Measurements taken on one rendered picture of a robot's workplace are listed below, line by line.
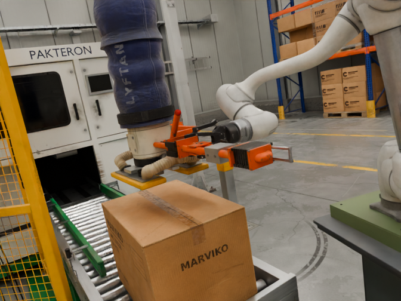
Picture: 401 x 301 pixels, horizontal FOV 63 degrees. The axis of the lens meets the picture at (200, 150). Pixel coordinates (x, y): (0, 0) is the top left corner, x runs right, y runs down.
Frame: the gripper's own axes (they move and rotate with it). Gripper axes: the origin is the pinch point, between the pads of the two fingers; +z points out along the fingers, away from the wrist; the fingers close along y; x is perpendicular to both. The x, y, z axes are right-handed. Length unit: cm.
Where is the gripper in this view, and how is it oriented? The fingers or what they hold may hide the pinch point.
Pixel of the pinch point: (186, 146)
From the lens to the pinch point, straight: 111.2
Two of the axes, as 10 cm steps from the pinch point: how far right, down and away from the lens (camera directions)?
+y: 1.7, 9.7, 1.9
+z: -8.2, 2.5, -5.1
